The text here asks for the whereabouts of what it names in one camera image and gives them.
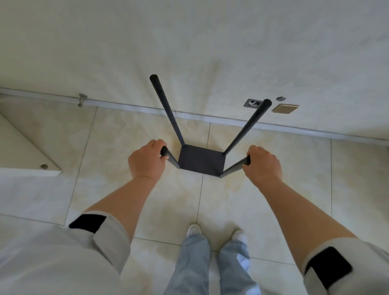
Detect person's left forearm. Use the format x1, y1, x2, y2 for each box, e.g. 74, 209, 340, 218
83, 176, 159, 244

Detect light blue jeans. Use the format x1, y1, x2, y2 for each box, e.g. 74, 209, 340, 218
164, 233, 262, 295

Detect black four-legged stool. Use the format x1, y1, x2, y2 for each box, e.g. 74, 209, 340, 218
150, 74, 272, 178

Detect white door panel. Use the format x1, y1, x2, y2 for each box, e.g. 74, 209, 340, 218
0, 114, 62, 178

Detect person's right forearm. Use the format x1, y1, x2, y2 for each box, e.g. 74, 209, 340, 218
258, 178, 358, 275

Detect person's right hand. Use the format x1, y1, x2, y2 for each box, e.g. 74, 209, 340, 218
242, 145, 283, 189

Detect white sleeve with black strap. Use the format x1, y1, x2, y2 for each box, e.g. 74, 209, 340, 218
302, 237, 389, 295
0, 211, 131, 295

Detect white baseboard strip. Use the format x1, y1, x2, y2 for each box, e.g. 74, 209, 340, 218
0, 88, 389, 147

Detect beige wall socket plate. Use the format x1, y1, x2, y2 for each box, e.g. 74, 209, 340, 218
271, 103, 299, 114

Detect white shoe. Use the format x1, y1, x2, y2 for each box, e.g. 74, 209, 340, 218
232, 230, 248, 247
186, 224, 202, 239

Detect person's left hand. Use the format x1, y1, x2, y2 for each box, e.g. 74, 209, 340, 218
128, 139, 168, 183

